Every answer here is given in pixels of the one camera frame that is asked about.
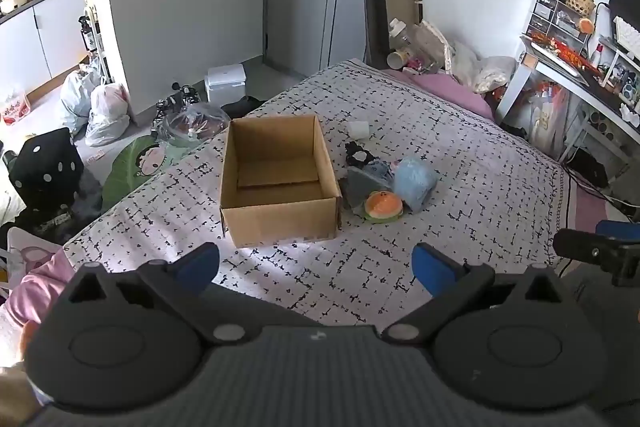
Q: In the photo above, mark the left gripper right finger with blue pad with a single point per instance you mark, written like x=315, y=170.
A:
x=452, y=286

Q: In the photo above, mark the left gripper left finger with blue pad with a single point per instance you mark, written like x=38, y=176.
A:
x=187, y=290

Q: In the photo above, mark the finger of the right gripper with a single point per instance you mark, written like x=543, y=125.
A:
x=617, y=257
x=621, y=231

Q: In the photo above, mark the hamburger plush toy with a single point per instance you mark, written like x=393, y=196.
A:
x=383, y=206

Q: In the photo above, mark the brown cardboard box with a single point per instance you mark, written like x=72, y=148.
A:
x=277, y=182

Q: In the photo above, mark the grey blue patterned pouch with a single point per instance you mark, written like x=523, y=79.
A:
x=359, y=183

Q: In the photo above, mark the black lace white item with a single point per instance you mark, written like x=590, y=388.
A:
x=357, y=156

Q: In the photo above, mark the white foam cube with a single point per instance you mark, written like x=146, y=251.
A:
x=358, y=130

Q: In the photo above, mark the green cartoon leaf mat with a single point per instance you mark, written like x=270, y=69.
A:
x=137, y=163

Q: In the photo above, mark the clear plastic bag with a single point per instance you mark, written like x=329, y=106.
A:
x=194, y=124

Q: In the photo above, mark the pink cartoon cushion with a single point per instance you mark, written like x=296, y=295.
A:
x=38, y=273

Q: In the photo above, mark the white desk shelf unit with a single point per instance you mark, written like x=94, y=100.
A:
x=552, y=50

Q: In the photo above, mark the white plastic trash bag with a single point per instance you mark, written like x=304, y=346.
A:
x=108, y=118

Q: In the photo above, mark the black dice cushion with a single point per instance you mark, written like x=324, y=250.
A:
x=47, y=172

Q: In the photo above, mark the pink pillow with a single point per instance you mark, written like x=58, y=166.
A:
x=446, y=87

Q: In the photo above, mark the white small bin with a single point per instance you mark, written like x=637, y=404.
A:
x=225, y=84

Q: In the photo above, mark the paper cup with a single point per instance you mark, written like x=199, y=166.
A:
x=399, y=59

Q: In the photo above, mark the clear plastic bottle white cap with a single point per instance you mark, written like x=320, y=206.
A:
x=400, y=38

